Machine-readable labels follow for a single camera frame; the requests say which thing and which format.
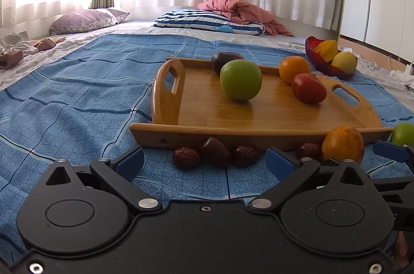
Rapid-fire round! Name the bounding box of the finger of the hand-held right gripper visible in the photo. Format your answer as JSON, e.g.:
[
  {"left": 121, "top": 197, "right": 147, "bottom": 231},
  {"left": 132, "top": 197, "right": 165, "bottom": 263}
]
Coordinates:
[
  {"left": 369, "top": 177, "right": 414, "bottom": 194},
  {"left": 373, "top": 141, "right": 414, "bottom": 164}
]

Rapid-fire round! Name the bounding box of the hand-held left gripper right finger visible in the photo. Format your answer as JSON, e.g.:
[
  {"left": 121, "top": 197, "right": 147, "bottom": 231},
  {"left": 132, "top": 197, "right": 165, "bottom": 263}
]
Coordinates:
[{"left": 247, "top": 146, "right": 372, "bottom": 213}]

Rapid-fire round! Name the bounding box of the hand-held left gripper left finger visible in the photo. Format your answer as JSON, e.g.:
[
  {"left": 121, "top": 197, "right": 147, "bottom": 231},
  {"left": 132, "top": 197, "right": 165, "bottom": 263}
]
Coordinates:
[{"left": 41, "top": 145, "right": 163, "bottom": 215}]

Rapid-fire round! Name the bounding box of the green apple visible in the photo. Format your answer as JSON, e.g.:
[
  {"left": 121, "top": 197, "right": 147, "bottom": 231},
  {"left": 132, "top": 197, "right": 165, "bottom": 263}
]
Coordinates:
[
  {"left": 220, "top": 60, "right": 262, "bottom": 101},
  {"left": 390, "top": 122, "right": 414, "bottom": 147}
]

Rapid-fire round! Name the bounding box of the dried red date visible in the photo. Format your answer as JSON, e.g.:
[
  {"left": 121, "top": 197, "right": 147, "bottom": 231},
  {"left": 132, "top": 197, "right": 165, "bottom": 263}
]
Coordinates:
[
  {"left": 201, "top": 137, "right": 232, "bottom": 168},
  {"left": 172, "top": 147, "right": 201, "bottom": 169},
  {"left": 232, "top": 145, "right": 260, "bottom": 168},
  {"left": 297, "top": 142, "right": 323, "bottom": 161}
]

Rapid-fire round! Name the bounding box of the large oval orange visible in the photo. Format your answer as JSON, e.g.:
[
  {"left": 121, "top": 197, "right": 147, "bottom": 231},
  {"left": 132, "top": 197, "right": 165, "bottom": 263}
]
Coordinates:
[{"left": 321, "top": 126, "right": 365, "bottom": 165}]

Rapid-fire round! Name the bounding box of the wooden tray with handles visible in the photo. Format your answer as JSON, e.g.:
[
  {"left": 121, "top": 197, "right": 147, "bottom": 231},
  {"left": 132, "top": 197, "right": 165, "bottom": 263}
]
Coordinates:
[{"left": 129, "top": 57, "right": 393, "bottom": 152}]

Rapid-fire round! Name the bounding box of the red tomato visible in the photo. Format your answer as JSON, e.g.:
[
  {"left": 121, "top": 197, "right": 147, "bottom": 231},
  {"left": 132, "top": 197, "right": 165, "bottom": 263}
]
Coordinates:
[{"left": 291, "top": 73, "right": 327, "bottom": 104}]

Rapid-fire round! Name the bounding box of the small orange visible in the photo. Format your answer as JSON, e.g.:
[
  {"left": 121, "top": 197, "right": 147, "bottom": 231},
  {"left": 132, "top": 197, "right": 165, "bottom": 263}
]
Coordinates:
[{"left": 279, "top": 56, "right": 311, "bottom": 85}]

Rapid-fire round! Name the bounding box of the dark purple round fruit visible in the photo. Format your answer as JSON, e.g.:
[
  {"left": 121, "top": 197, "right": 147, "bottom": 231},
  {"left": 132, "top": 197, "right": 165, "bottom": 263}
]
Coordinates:
[{"left": 211, "top": 52, "right": 245, "bottom": 75}]

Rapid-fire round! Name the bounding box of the person's right hand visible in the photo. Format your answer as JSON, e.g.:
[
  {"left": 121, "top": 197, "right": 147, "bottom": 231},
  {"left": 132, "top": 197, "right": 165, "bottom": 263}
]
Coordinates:
[{"left": 392, "top": 230, "right": 411, "bottom": 269}]

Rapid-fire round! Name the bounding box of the crumpled white cloth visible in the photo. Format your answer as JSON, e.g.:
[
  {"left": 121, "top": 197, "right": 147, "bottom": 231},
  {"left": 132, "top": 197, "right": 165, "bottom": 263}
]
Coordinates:
[{"left": 388, "top": 67, "right": 414, "bottom": 90}]

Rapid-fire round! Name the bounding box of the blue checked blanket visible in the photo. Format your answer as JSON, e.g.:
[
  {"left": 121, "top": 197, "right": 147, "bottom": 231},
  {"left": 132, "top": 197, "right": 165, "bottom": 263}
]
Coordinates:
[{"left": 0, "top": 33, "right": 414, "bottom": 258}]

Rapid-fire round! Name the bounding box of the yellow mango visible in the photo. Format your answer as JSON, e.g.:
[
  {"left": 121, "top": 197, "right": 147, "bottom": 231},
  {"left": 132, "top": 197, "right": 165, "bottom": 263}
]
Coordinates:
[{"left": 332, "top": 51, "right": 358, "bottom": 74}]

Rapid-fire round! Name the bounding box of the red glass bowl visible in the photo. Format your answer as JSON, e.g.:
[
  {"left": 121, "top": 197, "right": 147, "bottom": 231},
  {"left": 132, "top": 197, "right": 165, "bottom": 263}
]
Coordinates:
[{"left": 305, "top": 37, "right": 356, "bottom": 81}]

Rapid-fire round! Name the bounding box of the yellow starfruit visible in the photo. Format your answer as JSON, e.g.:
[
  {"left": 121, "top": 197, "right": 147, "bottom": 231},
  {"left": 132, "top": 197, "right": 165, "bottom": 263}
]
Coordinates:
[{"left": 314, "top": 40, "right": 339, "bottom": 63}]

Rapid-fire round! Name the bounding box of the white flat device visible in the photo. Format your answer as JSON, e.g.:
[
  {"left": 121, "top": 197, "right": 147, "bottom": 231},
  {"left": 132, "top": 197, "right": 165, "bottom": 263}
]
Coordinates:
[{"left": 279, "top": 41, "right": 306, "bottom": 50}]

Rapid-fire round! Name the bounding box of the beige garment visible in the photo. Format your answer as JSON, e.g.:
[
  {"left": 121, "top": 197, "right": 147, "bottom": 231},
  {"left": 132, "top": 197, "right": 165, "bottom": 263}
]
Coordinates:
[{"left": 32, "top": 37, "right": 67, "bottom": 52}]

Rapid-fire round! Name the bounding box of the purple pillow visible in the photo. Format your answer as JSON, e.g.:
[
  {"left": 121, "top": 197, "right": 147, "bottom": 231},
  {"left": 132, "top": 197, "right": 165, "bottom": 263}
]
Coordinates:
[{"left": 49, "top": 9, "right": 130, "bottom": 35}]

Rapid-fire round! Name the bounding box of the blue white striped pillow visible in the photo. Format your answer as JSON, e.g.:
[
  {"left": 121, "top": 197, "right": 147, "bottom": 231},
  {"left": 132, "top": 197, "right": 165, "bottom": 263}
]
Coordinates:
[{"left": 153, "top": 9, "right": 266, "bottom": 35}]

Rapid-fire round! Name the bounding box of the pink quilt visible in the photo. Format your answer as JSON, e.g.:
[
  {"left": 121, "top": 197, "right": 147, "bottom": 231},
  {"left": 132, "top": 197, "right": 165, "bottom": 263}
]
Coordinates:
[{"left": 197, "top": 0, "right": 295, "bottom": 37}]

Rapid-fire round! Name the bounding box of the white garment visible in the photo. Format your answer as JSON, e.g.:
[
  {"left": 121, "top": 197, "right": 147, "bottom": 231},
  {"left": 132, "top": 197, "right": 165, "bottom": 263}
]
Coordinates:
[{"left": 0, "top": 31, "right": 39, "bottom": 56}]

